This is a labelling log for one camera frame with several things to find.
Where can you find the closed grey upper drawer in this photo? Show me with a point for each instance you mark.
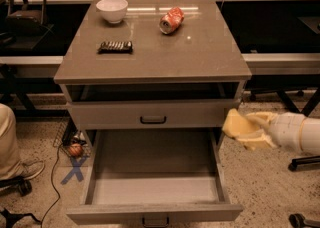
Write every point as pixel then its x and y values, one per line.
pixel 150 114

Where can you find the black chair left background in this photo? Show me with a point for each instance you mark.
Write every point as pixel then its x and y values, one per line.
pixel 26 26

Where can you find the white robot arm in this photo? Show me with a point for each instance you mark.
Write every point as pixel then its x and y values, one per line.
pixel 310 136

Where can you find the grey sneaker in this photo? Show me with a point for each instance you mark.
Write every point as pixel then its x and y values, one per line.
pixel 32 169

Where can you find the white ceramic bowl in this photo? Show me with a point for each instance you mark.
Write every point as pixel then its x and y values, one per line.
pixel 112 11

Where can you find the black office chair base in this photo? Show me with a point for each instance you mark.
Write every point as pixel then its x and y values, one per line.
pixel 15 188

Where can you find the black stand leg right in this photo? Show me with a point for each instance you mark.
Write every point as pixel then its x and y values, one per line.
pixel 297 163

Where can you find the black caster right bottom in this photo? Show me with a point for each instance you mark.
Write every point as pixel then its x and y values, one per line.
pixel 299 221

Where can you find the blue tape cross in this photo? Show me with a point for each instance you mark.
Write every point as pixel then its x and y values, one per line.
pixel 75 171

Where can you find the open grey middle drawer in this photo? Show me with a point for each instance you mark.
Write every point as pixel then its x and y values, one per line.
pixel 154 177

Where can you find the crushed red soda can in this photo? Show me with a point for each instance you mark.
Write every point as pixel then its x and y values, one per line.
pixel 171 20

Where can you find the person's beige trouser leg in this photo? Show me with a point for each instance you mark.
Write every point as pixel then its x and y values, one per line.
pixel 10 160

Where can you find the orange ball on floor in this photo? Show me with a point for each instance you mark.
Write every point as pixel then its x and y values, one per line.
pixel 75 150

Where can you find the dark snack bar packet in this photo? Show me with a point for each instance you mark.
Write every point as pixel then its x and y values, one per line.
pixel 115 47

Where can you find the wire basket on floor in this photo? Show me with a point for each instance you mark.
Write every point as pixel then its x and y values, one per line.
pixel 68 135

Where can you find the yellow sponge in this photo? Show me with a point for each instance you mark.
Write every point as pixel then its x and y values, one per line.
pixel 237 125

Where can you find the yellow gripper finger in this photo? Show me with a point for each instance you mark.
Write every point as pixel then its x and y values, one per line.
pixel 263 119
pixel 257 141

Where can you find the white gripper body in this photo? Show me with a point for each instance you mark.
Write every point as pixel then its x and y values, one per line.
pixel 286 131

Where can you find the grey drawer cabinet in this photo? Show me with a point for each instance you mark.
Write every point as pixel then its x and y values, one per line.
pixel 198 61

